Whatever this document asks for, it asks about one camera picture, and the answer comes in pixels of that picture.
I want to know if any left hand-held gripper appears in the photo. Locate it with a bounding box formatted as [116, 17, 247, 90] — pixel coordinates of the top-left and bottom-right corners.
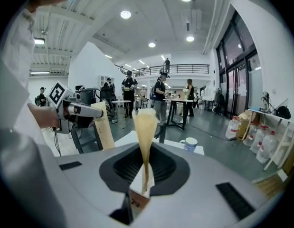
[47, 81, 105, 134]

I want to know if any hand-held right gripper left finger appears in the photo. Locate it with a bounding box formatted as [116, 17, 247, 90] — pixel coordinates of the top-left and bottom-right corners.
[55, 142, 144, 216]

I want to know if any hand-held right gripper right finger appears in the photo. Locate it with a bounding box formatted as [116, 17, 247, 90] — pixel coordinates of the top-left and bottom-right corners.
[146, 142, 268, 223]

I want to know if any blue white cup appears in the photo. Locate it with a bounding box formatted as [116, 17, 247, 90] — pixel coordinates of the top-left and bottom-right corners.
[179, 137, 199, 153]

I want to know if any person's left forearm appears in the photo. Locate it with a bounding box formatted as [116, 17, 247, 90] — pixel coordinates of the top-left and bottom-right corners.
[27, 103, 49, 128]

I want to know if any person's left hand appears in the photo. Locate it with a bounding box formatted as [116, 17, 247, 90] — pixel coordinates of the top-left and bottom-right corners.
[41, 108, 61, 131]

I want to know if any clear plastic jug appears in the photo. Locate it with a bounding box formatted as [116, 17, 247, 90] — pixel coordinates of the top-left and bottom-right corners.
[250, 126, 267, 154]
[256, 130, 278, 164]
[244, 124, 258, 147]

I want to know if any wooden slatted platform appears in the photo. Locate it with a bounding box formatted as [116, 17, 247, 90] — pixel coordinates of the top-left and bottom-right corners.
[252, 172, 286, 200]

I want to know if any brown cardboard box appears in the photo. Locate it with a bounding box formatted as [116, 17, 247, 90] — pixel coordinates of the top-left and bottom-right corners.
[236, 110, 256, 142]

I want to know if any person's white shirt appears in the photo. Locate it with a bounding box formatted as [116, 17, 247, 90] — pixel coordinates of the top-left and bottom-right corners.
[0, 0, 66, 228]

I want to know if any black framed glass door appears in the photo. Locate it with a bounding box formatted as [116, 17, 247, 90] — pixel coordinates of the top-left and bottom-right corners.
[215, 9, 265, 120]

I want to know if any black bag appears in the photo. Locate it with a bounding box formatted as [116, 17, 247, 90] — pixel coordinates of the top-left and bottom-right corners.
[276, 105, 292, 120]

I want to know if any black balcony railing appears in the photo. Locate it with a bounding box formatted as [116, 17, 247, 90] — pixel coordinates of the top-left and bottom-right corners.
[114, 64, 210, 77]

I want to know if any round white wire-frame table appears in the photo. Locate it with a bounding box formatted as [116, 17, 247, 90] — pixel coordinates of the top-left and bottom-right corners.
[112, 100, 133, 130]

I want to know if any black frame table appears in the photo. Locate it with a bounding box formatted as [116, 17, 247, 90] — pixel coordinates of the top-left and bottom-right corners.
[162, 98, 194, 131]

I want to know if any white shelf frame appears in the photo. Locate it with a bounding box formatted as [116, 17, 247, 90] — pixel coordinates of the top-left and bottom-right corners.
[247, 107, 294, 172]

